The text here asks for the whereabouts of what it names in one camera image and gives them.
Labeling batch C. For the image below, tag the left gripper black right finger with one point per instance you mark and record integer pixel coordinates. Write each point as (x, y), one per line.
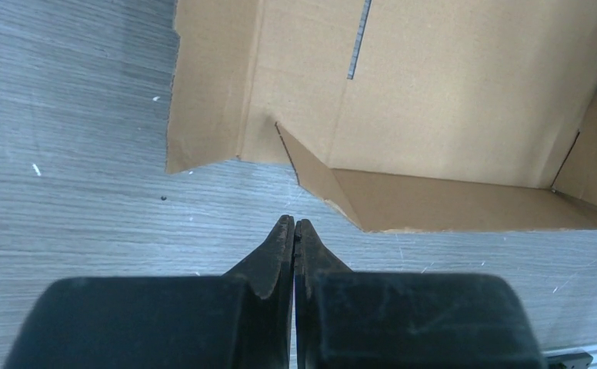
(354, 319)

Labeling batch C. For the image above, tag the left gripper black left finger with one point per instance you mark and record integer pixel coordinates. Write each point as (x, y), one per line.
(239, 319)

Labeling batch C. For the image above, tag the brown cardboard box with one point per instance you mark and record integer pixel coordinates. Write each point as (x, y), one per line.
(405, 116)

